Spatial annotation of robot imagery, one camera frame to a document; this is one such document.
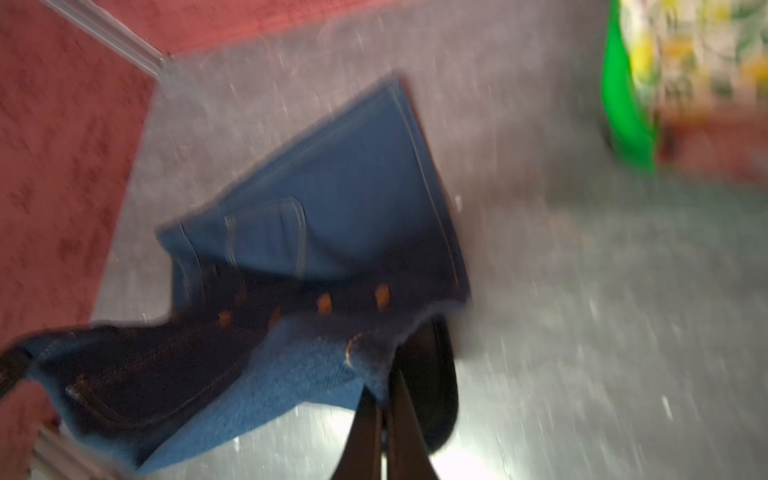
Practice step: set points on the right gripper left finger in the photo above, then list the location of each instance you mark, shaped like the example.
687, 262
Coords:
362, 454

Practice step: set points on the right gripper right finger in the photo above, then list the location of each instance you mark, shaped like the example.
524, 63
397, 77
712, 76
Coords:
407, 456

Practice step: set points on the green plastic basket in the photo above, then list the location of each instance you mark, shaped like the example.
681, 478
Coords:
631, 133

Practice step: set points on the yellow floral skirt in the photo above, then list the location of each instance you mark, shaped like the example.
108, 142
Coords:
687, 56

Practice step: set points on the aluminium front rail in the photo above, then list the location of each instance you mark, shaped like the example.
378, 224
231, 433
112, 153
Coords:
57, 457

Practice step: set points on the left aluminium corner post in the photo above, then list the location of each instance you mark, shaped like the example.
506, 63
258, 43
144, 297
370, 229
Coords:
104, 27

